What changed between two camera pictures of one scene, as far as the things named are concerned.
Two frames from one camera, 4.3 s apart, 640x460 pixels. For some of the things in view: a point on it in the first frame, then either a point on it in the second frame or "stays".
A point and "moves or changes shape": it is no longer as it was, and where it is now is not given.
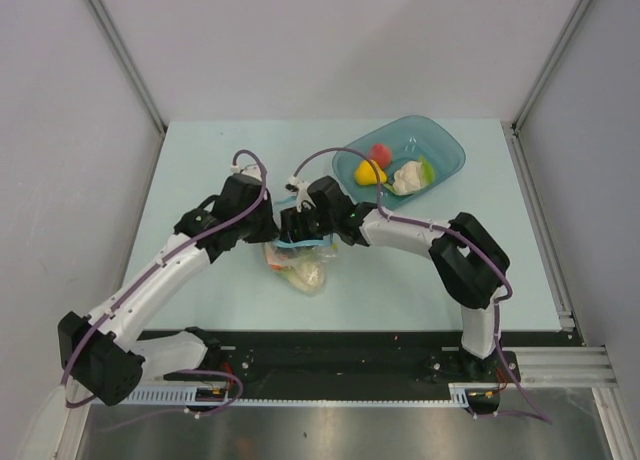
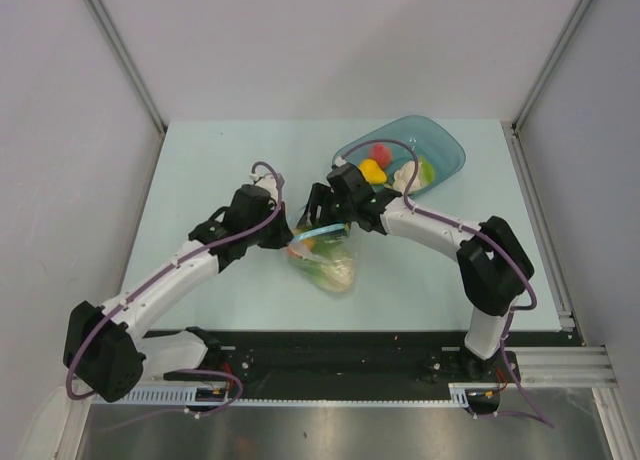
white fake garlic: (408, 178) stays
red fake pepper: (380, 154) stays
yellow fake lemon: (365, 173) stays
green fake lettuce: (307, 275) → (330, 264)
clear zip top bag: (303, 263) moves or changes shape
